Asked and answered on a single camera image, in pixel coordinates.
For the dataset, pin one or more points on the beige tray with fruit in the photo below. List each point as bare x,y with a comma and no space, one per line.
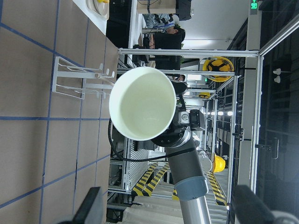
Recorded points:
100,7

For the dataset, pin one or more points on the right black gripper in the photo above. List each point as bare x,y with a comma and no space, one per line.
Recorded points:
179,131

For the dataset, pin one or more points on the white wire cup rack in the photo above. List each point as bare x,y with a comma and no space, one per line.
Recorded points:
90,80

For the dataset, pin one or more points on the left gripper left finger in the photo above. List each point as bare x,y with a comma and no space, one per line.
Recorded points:
90,210

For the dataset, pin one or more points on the white plastic cup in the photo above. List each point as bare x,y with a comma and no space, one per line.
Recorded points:
142,103

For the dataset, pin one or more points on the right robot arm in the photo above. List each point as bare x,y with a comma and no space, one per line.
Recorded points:
186,169

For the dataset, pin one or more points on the yellow hard hat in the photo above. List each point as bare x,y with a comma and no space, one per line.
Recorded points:
218,64

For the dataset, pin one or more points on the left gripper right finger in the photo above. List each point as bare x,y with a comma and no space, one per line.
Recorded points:
249,209

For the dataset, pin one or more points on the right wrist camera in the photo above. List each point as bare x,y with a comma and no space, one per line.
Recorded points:
197,122

